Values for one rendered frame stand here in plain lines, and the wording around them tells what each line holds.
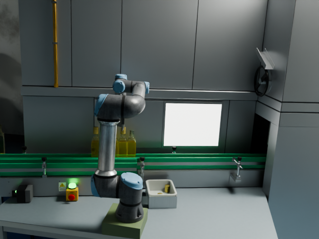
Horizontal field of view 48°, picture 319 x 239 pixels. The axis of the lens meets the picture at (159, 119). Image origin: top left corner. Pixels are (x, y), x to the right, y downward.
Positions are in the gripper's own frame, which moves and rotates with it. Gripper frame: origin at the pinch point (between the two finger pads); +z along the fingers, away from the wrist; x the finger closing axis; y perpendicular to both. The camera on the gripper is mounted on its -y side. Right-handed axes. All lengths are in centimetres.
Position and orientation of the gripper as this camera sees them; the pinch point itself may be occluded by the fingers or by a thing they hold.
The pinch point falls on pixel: (123, 128)
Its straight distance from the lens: 236.1
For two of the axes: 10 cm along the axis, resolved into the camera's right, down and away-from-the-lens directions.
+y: -9.9, -0.1, -1.4
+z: -0.5, 9.7, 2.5
